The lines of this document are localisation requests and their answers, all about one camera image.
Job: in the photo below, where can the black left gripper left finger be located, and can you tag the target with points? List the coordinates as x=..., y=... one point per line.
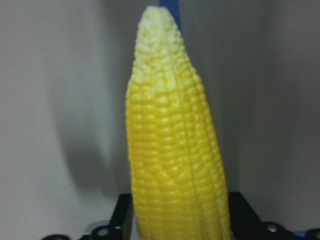
x=122, y=218

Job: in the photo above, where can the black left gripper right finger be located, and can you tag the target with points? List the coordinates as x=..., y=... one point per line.
x=245, y=223

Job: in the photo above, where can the yellow toy corn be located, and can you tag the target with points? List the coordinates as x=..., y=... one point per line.
x=177, y=177

